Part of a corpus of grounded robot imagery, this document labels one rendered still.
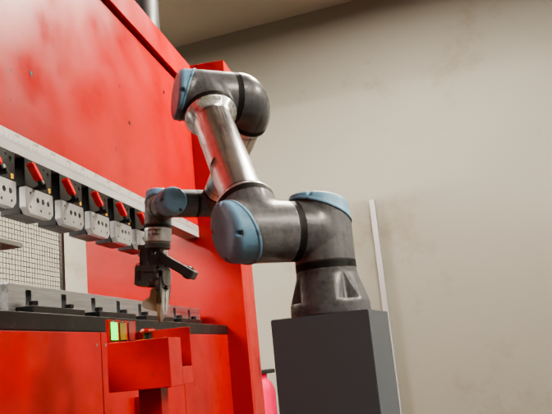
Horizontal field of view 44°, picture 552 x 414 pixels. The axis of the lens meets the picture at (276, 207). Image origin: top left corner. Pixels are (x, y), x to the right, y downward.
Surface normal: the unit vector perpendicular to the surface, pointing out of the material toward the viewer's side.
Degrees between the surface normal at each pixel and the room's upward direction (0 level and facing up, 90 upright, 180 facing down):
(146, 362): 90
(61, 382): 90
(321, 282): 72
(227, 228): 97
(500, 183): 90
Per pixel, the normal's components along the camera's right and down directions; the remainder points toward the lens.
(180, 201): 0.40, -0.17
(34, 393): 0.97, -0.14
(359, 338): -0.34, -0.16
